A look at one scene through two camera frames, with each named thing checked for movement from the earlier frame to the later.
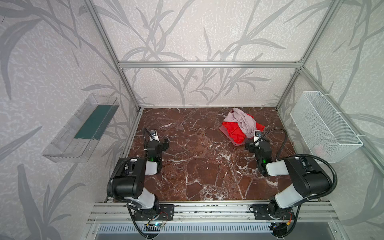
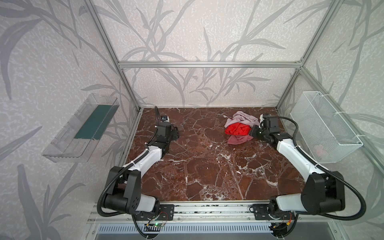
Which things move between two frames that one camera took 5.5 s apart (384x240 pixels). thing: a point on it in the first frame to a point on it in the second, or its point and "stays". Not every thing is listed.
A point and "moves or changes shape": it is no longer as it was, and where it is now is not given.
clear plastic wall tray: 78,138 stays
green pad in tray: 95,126 stays
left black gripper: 151,144 to 164,127
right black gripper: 256,146 to 267,122
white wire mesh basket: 322,130 stays
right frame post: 331,12 stays
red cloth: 234,131 moves or changes shape
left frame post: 94,15 stays
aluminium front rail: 212,212 stays
